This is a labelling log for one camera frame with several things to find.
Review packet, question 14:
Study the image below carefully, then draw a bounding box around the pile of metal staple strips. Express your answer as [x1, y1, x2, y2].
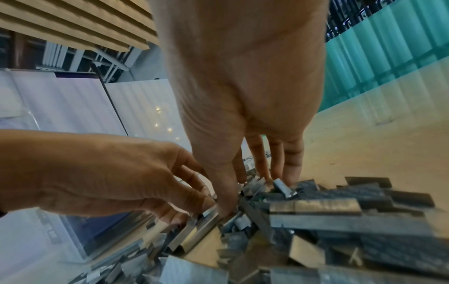
[66, 175, 449, 284]

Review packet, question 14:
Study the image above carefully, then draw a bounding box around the person's left hand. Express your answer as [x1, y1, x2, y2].
[0, 130, 217, 224]

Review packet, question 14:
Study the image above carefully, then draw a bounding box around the person's right hand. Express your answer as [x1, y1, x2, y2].
[150, 0, 331, 217]

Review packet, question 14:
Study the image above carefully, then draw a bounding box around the green curtain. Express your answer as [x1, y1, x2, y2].
[319, 0, 449, 113]

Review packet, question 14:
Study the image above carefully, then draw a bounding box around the black metal railing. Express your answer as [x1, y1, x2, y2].
[326, 0, 396, 43]

